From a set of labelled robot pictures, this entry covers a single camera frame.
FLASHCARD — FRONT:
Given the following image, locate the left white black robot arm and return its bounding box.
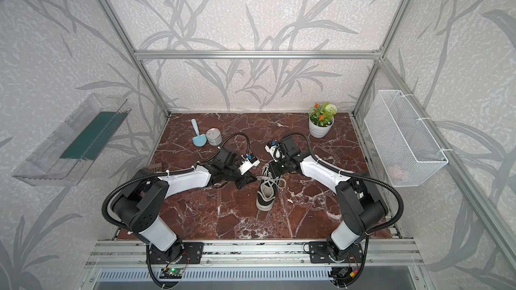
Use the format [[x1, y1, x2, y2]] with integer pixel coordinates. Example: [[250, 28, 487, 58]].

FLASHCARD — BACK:
[[102, 132, 259, 260]]

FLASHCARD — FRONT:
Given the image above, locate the right controller board with wires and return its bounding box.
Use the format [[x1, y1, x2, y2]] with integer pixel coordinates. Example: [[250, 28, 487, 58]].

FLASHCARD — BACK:
[[328, 267, 360, 281]]

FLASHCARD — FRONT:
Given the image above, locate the clear plastic wall tray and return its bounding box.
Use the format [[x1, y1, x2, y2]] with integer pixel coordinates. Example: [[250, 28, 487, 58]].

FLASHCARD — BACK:
[[12, 93, 131, 187]]

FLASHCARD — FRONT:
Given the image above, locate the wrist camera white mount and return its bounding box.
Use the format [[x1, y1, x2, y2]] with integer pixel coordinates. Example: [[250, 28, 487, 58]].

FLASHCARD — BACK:
[[265, 140, 284, 162], [239, 153, 260, 175]]

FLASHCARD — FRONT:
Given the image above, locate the light blue scoop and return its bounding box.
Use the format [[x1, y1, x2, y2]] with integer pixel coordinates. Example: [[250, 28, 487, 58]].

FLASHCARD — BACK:
[[191, 119, 207, 147]]

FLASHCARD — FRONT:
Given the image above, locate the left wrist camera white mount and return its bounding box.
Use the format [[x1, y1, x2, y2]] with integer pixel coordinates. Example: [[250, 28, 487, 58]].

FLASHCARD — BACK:
[[239, 153, 260, 175]]

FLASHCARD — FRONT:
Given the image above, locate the black white canvas sneaker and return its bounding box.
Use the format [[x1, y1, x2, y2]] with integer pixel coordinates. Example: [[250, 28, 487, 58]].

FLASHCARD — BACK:
[[256, 184, 278, 212]]

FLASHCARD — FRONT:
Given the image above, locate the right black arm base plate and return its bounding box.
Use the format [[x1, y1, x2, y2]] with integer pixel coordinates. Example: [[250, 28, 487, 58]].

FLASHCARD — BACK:
[[306, 241, 364, 264]]

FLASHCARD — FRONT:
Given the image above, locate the green circuit board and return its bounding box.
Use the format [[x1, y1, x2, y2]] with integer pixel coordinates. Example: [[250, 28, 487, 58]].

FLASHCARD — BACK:
[[159, 268, 185, 280]]

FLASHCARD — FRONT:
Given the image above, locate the potted plant white pot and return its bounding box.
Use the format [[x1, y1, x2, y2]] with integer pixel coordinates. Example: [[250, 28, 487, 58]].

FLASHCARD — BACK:
[[309, 102, 337, 138]]

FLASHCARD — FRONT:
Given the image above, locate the silver tin can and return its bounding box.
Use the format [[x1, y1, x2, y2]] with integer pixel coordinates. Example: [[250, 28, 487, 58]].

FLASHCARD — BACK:
[[206, 128, 223, 146]]

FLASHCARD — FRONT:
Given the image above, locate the white wire basket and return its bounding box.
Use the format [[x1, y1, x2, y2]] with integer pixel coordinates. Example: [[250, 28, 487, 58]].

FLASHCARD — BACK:
[[364, 90, 449, 187]]

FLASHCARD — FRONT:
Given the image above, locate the white shoelace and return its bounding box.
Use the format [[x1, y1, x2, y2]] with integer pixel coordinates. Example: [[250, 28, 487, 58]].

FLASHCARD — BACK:
[[258, 162, 286, 189]]

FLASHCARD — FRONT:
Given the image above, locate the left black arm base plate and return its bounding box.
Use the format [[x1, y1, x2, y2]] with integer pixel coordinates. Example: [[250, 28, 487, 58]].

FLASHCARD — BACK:
[[146, 242, 204, 264]]

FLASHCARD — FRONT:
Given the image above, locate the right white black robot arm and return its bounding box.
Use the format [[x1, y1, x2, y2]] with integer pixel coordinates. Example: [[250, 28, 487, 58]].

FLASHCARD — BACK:
[[266, 132, 404, 260]]

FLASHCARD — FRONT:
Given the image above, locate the pink object in basket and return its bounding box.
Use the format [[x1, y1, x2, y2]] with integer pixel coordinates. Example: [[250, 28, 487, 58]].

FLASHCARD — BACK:
[[387, 165, 408, 181]]

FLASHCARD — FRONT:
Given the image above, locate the aluminium front rail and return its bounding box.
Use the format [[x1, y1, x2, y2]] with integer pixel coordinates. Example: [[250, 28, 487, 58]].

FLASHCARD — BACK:
[[85, 238, 424, 269]]

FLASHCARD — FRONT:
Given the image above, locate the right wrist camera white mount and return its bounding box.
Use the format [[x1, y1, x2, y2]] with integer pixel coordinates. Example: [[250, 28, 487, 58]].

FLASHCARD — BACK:
[[265, 140, 284, 162]]

